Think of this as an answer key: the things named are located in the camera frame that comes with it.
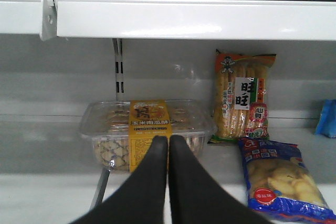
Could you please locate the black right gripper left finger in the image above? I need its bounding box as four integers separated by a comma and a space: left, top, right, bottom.
73, 136, 168, 223

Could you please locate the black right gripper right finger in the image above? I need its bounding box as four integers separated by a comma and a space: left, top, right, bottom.
168, 135, 269, 223

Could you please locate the clear cookie box yellow label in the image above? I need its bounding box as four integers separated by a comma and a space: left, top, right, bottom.
79, 99, 217, 172

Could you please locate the blue biscuit bag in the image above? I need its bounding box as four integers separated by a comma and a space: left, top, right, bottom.
238, 137, 335, 223

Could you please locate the rice cracker packet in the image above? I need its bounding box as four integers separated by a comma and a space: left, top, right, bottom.
209, 50, 276, 144

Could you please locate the blue snack bag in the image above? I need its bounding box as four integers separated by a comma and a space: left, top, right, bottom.
315, 99, 335, 138

